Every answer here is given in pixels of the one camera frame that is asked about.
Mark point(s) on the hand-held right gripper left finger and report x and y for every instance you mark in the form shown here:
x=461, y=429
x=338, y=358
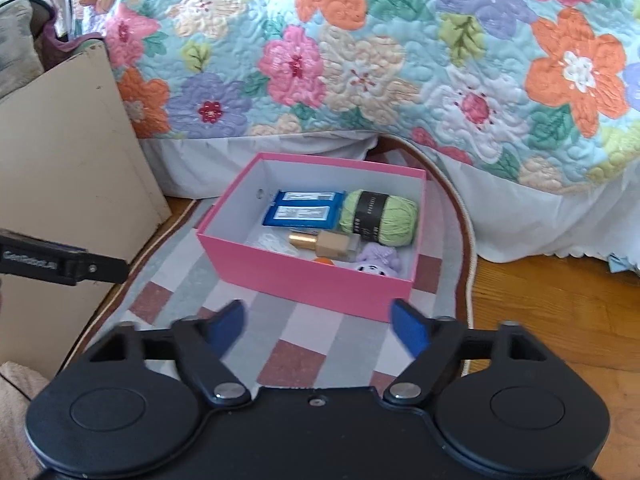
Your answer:
x=227, y=327

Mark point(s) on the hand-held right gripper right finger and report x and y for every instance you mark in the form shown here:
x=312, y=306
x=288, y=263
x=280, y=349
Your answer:
x=412, y=330

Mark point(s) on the purple plush toy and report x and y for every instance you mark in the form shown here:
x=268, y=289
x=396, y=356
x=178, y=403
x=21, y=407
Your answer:
x=380, y=260

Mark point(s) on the checkered rug with brown border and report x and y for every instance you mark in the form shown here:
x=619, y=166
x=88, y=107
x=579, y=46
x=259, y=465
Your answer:
x=310, y=320

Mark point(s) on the orange makeup sponge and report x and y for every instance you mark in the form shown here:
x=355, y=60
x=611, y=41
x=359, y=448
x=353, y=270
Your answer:
x=324, y=261

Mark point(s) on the foundation bottle with gold cap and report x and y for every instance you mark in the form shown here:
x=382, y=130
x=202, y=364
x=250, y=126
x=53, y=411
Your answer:
x=335, y=245

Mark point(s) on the pink cardboard box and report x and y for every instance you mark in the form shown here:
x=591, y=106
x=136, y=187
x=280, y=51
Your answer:
x=300, y=280

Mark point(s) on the blue wet wipes packet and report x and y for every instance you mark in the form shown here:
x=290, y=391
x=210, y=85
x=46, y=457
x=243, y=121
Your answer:
x=305, y=207

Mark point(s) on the papers under bed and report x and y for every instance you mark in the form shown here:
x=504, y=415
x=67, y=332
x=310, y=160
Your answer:
x=622, y=264

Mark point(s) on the beige cabinet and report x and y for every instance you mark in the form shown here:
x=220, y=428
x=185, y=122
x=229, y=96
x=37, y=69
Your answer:
x=65, y=185

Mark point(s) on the pale fuzzy garment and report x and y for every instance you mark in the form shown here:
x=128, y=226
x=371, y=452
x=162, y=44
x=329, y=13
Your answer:
x=15, y=410

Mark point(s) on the clear floss pick box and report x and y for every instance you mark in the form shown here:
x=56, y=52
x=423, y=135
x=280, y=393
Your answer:
x=272, y=244

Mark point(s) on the grey cushion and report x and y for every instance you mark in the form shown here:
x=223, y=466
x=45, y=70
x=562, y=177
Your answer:
x=20, y=45

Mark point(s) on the floral quilt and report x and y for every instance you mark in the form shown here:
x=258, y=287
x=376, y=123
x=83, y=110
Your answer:
x=400, y=60

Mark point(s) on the green yarn ball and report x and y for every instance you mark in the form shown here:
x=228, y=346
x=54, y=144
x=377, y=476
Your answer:
x=395, y=215

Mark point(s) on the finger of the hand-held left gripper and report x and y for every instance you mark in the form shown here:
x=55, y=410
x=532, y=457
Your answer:
x=105, y=270

